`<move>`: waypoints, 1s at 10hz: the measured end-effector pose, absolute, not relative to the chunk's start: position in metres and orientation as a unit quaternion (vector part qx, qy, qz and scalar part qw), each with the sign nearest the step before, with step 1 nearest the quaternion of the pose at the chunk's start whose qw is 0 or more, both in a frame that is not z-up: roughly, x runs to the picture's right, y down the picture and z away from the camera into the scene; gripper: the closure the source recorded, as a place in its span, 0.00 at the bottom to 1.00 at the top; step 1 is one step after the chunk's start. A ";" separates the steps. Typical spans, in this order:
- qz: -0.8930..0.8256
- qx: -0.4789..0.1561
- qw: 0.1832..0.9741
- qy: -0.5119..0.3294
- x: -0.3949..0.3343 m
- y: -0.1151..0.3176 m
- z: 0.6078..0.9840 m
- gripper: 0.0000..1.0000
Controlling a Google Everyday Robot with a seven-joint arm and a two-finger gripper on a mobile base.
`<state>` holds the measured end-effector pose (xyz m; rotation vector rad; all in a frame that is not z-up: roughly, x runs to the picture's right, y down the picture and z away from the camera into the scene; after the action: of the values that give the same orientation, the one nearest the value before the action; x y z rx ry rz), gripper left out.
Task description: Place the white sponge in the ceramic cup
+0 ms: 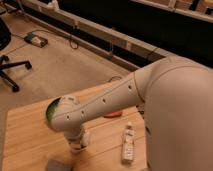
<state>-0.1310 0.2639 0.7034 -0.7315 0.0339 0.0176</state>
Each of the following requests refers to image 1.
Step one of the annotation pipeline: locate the grey floor power box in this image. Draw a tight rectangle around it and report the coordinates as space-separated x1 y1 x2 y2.
24 33 48 48

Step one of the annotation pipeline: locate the clear plastic bottle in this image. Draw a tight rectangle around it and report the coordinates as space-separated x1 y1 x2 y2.
121 122 135 164

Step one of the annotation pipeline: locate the black office chair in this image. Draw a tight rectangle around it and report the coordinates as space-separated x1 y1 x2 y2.
0 17 32 92

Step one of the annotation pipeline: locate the green bowl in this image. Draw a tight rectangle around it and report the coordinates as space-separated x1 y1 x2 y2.
45 98 60 122

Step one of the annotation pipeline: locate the grey sponge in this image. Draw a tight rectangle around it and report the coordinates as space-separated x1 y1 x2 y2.
46 160 72 171

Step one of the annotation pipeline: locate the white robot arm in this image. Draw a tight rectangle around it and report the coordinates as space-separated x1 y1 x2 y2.
46 56 213 171

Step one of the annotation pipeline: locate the red flat object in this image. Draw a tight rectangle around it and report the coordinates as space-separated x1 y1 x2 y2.
103 111 123 118

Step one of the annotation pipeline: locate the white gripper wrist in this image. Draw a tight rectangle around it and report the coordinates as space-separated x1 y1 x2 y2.
64 127 90 153

